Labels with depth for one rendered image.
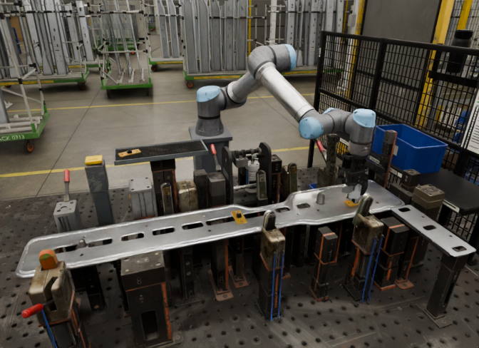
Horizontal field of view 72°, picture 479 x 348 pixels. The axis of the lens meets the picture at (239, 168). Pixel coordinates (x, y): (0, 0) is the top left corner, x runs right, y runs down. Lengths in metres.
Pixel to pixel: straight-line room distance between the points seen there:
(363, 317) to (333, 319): 0.12
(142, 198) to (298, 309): 0.70
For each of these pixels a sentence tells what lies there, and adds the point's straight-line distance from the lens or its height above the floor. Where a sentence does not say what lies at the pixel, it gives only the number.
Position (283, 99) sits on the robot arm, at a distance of 1.25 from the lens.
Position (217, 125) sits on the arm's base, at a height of 1.15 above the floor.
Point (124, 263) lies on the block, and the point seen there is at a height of 1.03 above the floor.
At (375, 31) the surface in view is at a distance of 3.94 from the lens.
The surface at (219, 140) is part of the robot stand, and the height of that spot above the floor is 1.09.
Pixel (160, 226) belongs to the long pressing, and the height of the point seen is 1.00.
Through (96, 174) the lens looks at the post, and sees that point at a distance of 1.41.
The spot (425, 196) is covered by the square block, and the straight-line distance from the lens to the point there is 1.46.
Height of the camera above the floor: 1.70
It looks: 26 degrees down
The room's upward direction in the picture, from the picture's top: straight up
